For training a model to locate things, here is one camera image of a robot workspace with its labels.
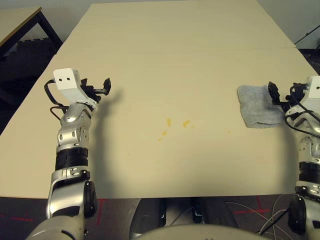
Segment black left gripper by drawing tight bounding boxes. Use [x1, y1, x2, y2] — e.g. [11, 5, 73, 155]
[79, 77, 112, 104]

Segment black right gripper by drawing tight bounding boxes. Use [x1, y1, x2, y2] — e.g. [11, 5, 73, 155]
[267, 80, 308, 111]

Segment grey rag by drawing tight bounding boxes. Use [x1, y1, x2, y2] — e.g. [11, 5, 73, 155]
[236, 84, 286, 129]

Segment black tripod stand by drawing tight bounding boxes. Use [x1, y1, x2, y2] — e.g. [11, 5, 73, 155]
[294, 23, 320, 46]

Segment black foam floor mats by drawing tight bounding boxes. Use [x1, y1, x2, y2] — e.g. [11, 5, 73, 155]
[0, 37, 59, 102]

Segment black-framed wooden side table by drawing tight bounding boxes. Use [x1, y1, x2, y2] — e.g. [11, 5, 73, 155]
[0, 6, 64, 66]

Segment red tape floor cross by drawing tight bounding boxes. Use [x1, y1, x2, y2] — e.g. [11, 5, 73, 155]
[95, 198, 109, 226]

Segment grey left robot leg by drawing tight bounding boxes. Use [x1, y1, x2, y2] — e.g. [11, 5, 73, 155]
[128, 198, 167, 240]

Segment black table leg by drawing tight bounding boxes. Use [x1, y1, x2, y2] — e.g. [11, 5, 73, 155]
[189, 197, 204, 224]

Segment grey robot torso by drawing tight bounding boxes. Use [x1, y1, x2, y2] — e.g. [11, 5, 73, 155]
[139, 223, 272, 240]

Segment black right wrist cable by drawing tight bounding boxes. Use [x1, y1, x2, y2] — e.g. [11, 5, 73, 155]
[284, 94, 320, 138]

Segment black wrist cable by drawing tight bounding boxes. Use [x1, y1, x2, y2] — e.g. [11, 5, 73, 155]
[284, 94, 320, 138]
[44, 79, 69, 120]

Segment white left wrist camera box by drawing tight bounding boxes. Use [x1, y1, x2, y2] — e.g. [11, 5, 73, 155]
[53, 67, 99, 111]

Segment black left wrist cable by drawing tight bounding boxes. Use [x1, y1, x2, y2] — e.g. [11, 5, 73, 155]
[44, 79, 69, 120]

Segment white floor cable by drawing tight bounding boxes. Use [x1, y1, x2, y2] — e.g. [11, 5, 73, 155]
[224, 192, 297, 236]

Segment black floor cable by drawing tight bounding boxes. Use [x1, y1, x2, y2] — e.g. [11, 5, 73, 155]
[256, 211, 290, 236]

